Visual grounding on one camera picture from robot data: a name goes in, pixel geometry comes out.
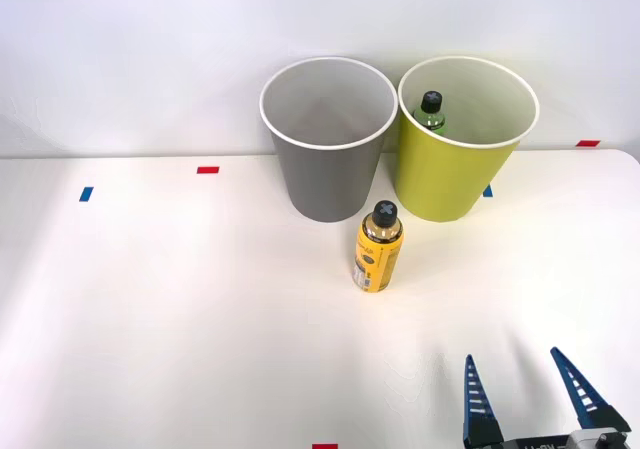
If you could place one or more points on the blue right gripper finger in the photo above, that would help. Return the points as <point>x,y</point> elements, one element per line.
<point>479,419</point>
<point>595,411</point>

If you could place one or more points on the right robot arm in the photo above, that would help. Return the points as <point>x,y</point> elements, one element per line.
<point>585,440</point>

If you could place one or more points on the yellow label bottle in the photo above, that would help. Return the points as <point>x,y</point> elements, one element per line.
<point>377,264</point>

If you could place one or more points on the yellow-green plastic waste bin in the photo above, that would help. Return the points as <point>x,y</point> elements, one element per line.
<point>445,179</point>

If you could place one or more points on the grey plastic waste bin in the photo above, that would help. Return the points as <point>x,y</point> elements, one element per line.
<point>325,179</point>

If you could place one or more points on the green bottle with black cap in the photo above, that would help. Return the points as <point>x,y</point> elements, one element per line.
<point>432,116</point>

